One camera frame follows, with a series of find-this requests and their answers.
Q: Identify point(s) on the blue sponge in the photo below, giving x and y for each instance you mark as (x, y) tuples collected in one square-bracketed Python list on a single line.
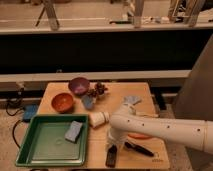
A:
[(73, 131)]

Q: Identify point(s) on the orange bowl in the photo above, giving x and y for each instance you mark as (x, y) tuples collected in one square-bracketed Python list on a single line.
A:
[(62, 102)]

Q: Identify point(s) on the small blue cup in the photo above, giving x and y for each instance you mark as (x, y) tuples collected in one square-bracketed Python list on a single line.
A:
[(88, 102)]

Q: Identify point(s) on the purple bowl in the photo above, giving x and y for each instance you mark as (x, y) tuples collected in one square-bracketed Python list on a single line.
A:
[(79, 85)]

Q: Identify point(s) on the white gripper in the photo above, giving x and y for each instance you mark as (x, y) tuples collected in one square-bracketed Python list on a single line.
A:
[(115, 137)]

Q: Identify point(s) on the blue cloth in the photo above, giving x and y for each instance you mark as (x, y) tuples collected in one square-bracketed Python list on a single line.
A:
[(132, 99)]

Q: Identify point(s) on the blue box on floor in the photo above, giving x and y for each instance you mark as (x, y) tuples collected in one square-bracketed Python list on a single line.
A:
[(30, 111)]

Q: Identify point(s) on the orange carrot toy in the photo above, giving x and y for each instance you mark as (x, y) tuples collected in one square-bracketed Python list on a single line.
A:
[(139, 136)]

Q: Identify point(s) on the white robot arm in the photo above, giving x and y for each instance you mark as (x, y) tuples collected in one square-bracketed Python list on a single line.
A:
[(196, 134)]

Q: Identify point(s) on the green plastic tray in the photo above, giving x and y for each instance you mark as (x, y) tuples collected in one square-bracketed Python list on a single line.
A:
[(44, 143)]

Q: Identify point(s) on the white paper cup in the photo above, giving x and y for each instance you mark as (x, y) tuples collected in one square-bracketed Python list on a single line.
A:
[(98, 118)]

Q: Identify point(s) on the black eraser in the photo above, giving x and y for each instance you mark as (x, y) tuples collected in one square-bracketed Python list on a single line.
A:
[(111, 157)]

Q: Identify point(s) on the dark grape bunch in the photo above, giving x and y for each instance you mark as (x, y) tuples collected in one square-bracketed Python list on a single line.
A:
[(98, 90)]

